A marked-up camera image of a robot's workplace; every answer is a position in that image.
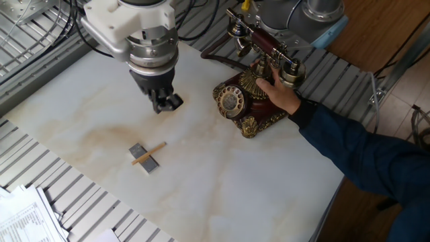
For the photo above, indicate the blank white paper sheet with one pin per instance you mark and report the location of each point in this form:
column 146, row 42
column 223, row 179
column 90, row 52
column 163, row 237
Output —
column 104, row 237

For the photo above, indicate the yellow plastic clip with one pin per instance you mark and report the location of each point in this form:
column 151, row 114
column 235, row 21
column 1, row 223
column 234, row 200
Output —
column 246, row 5

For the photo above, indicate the white plastic wrist mount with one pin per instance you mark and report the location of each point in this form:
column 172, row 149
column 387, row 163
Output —
column 124, row 20

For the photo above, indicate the metal bracket plate with holes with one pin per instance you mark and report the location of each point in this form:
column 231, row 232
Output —
column 30, row 8

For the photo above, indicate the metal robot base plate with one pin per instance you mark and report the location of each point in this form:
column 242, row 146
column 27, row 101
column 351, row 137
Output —
column 299, row 42

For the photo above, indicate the brass and red phone handset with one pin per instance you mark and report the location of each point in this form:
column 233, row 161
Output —
column 265, row 40

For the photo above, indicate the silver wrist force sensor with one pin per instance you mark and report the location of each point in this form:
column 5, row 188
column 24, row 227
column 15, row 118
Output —
column 154, row 50

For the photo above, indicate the person's bare hand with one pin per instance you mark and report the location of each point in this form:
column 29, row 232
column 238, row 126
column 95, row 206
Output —
column 282, row 95

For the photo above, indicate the aluminium frame post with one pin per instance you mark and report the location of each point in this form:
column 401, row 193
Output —
column 403, row 64

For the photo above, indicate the thin wooden stick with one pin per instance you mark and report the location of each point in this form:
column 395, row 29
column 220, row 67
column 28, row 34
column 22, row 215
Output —
column 149, row 153

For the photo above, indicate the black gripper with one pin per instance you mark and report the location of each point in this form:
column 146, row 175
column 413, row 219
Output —
column 152, row 80

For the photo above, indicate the forearm in dark blue sleeve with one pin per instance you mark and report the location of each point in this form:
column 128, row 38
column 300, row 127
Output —
column 363, row 161

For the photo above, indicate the stack of printed paper sheets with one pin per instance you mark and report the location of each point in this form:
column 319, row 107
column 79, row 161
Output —
column 27, row 218

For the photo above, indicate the glossy marble pattern board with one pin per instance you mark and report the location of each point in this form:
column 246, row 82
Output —
column 201, row 185

